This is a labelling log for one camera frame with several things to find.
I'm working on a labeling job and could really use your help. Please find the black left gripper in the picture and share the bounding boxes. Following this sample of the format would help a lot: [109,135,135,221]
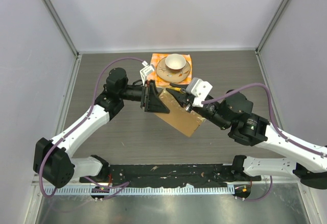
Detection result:
[119,80,170,113]

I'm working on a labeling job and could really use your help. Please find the yellow utility knife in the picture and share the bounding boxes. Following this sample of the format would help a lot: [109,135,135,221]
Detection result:
[169,82,189,94]

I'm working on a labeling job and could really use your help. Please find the brown cardboard express box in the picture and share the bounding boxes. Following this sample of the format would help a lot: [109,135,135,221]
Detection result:
[155,89,206,137]

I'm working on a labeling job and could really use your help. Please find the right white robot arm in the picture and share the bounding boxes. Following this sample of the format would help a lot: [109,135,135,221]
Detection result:
[167,79,326,190]

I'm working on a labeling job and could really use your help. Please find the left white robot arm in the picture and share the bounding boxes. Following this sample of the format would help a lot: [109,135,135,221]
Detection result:
[33,65,170,189]

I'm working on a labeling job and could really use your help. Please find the beige floral saucer plate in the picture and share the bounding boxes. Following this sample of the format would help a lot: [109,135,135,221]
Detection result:
[156,57,192,83]

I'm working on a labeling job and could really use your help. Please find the white ceramic tea cup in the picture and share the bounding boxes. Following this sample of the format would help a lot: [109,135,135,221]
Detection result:
[165,54,186,70]

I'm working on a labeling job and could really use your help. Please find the orange checkered cloth napkin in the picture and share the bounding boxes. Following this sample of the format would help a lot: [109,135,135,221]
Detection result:
[147,53,193,87]

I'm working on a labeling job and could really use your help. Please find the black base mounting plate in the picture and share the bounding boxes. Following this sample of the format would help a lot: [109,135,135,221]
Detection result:
[91,164,262,188]

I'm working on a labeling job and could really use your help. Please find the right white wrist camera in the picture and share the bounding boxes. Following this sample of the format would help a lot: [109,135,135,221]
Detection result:
[185,78,213,107]

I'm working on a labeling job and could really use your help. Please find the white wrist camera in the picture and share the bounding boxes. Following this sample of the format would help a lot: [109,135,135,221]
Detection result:
[185,78,213,107]
[139,61,155,85]

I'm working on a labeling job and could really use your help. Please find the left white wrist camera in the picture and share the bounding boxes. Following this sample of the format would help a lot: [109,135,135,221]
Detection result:
[139,61,155,85]

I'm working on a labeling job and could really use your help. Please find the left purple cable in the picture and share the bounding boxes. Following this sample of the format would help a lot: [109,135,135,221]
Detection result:
[38,57,149,201]

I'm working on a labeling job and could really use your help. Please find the slotted grey cable duct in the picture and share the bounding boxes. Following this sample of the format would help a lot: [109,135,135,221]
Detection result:
[55,184,235,196]

